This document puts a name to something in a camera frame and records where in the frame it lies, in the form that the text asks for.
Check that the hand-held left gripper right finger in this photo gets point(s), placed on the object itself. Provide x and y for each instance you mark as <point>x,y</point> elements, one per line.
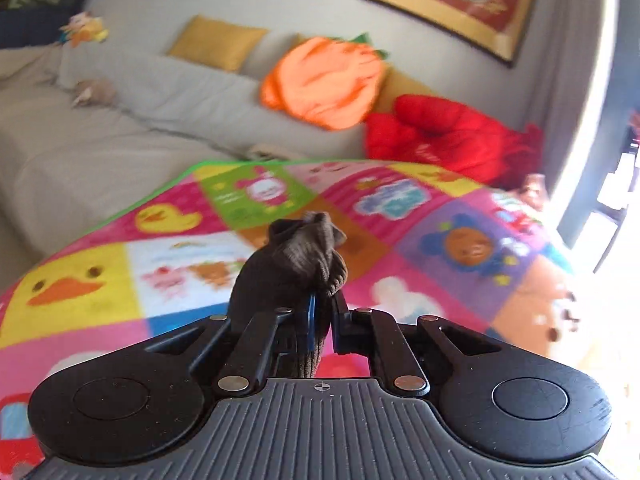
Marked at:
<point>339,332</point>

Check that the red plush cushion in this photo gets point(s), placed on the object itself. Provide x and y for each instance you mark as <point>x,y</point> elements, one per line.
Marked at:
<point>440,140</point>

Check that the colourful cartoon printed mat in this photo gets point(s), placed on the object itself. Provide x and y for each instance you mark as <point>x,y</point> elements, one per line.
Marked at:
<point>425,200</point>

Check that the pink cloth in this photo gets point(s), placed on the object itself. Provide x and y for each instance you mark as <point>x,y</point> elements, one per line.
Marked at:
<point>532,190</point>

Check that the grey curtain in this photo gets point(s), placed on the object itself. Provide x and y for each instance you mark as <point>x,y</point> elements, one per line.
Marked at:
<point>575,85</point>

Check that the orange pumpkin plush cushion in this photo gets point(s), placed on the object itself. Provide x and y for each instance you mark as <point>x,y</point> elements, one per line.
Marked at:
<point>320,85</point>

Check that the yellow haired doll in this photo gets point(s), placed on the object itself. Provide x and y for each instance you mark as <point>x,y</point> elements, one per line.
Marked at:
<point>82,30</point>

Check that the black television screen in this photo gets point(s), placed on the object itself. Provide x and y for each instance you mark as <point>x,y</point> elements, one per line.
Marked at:
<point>30,25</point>

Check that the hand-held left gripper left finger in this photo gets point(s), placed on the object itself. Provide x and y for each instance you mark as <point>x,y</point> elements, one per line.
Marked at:
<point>311,325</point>

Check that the grey covered sofa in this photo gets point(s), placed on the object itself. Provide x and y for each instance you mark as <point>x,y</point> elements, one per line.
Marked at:
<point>100,150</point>

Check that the yellow cushion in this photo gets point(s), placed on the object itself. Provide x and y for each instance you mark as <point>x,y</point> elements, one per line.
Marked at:
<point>405,87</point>
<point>215,42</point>

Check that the small beige plush toy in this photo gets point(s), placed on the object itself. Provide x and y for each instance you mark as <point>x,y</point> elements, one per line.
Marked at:
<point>95,92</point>

